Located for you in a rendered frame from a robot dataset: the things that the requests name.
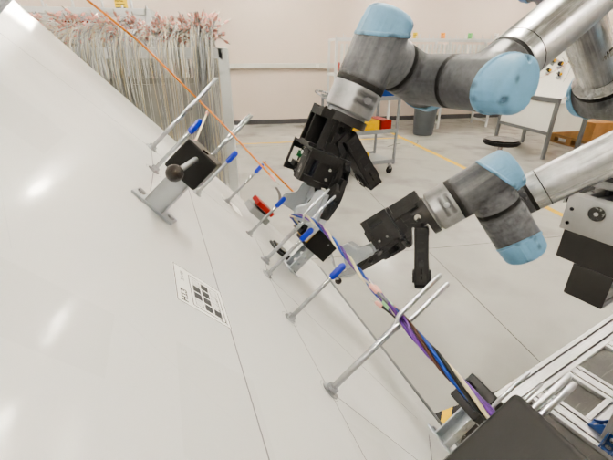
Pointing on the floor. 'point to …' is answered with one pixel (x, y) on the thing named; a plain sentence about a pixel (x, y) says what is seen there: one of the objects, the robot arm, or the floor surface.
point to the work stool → (502, 141)
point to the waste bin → (424, 122)
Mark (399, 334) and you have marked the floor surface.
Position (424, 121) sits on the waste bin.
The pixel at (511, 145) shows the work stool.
